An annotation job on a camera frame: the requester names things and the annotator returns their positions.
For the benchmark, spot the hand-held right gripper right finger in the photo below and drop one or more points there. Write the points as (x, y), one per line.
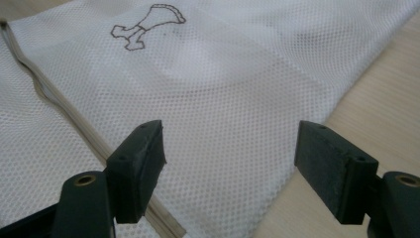
(333, 172)

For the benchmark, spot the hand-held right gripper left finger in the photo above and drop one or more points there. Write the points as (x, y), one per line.
(132, 178)

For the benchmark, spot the white mesh laundry bag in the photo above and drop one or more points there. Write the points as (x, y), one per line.
(211, 99)

